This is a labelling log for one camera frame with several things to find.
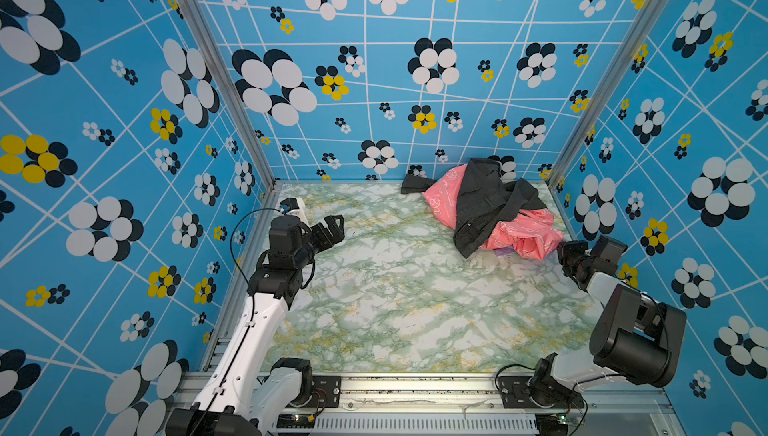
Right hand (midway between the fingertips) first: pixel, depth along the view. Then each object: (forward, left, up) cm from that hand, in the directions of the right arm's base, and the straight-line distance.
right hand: (560, 242), depth 91 cm
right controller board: (-45, +13, -11) cm, 48 cm away
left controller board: (-45, +76, -10) cm, 89 cm away
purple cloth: (+2, +15, -7) cm, 16 cm away
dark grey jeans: (+17, +21, +2) cm, 27 cm away
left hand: (-5, +67, +17) cm, 70 cm away
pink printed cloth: (-1, +11, +6) cm, 12 cm away
